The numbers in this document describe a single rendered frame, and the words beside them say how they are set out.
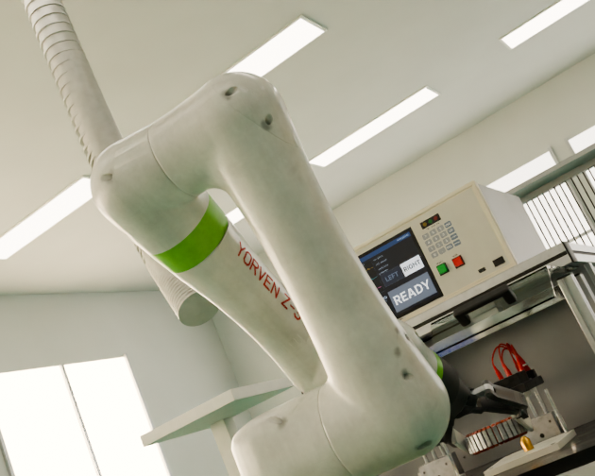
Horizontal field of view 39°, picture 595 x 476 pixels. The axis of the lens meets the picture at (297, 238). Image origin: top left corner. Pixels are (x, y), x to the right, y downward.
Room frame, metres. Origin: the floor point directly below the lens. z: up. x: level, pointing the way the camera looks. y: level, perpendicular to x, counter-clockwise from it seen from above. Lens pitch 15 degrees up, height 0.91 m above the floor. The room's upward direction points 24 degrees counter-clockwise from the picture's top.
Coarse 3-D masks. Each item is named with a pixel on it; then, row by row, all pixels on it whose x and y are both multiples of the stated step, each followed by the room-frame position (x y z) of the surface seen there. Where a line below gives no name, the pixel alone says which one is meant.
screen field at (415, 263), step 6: (414, 258) 1.80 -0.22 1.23; (402, 264) 1.81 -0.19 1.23; (408, 264) 1.81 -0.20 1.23; (414, 264) 1.80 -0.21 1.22; (420, 264) 1.80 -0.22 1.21; (390, 270) 1.83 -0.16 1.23; (396, 270) 1.82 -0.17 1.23; (402, 270) 1.82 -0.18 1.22; (408, 270) 1.81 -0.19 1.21; (414, 270) 1.81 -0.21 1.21; (384, 276) 1.84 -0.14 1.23; (390, 276) 1.83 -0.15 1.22; (396, 276) 1.83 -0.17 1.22; (402, 276) 1.82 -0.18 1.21; (384, 282) 1.84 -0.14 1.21; (390, 282) 1.83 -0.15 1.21
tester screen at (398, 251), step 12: (396, 240) 1.81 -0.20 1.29; (408, 240) 1.80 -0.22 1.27; (372, 252) 1.84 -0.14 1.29; (384, 252) 1.83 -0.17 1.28; (396, 252) 1.82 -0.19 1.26; (408, 252) 1.80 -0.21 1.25; (372, 264) 1.84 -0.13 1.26; (384, 264) 1.83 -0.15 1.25; (396, 264) 1.82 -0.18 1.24; (372, 276) 1.85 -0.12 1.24; (408, 276) 1.81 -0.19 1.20; (384, 288) 1.84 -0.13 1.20; (384, 300) 1.85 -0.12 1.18; (420, 300) 1.81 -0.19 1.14; (396, 312) 1.84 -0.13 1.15
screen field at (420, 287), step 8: (416, 280) 1.81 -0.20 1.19; (424, 280) 1.80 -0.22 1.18; (400, 288) 1.83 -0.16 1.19; (408, 288) 1.82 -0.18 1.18; (416, 288) 1.81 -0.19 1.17; (424, 288) 1.80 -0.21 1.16; (432, 288) 1.80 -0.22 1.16; (392, 296) 1.84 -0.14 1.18; (400, 296) 1.83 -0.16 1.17; (408, 296) 1.82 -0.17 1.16; (416, 296) 1.81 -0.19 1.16; (424, 296) 1.81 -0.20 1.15; (400, 304) 1.83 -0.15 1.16; (408, 304) 1.83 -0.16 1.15
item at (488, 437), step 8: (496, 424) 1.48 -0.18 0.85; (504, 424) 1.47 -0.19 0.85; (512, 424) 1.48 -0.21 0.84; (480, 432) 1.48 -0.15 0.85; (488, 432) 1.48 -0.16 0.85; (496, 432) 1.47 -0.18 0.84; (504, 432) 1.47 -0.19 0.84; (512, 432) 1.48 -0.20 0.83; (520, 432) 1.48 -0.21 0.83; (464, 440) 1.53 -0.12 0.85; (472, 440) 1.50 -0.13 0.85; (480, 440) 1.49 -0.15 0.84; (488, 440) 1.48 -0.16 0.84; (496, 440) 1.47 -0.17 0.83; (504, 440) 1.48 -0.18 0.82; (472, 448) 1.50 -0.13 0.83; (480, 448) 1.49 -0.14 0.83; (488, 448) 1.49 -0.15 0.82
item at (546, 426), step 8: (536, 416) 1.77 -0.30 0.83; (544, 416) 1.75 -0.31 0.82; (552, 416) 1.74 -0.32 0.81; (536, 424) 1.76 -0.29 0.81; (544, 424) 1.75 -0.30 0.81; (552, 424) 1.74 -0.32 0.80; (528, 432) 1.77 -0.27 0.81; (536, 432) 1.76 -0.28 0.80; (544, 432) 1.75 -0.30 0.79; (552, 432) 1.75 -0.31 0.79; (560, 432) 1.74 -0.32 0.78; (536, 440) 1.76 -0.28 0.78; (544, 440) 1.76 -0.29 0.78
